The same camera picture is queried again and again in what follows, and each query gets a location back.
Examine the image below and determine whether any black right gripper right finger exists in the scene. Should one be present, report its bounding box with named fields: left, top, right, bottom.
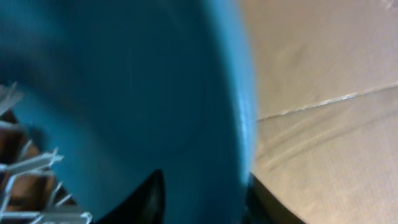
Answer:
left=245, top=174, right=305, bottom=224

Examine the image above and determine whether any dark blue plate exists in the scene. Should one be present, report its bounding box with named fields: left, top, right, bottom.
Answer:
left=1, top=0, right=257, bottom=223

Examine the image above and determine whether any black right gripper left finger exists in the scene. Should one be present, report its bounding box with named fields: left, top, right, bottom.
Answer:
left=96, top=169, right=165, bottom=224

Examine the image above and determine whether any grey dishwasher rack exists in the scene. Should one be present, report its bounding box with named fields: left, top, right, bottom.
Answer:
left=1, top=85, right=93, bottom=224

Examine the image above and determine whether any cardboard box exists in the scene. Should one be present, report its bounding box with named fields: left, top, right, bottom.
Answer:
left=240, top=0, right=397, bottom=223

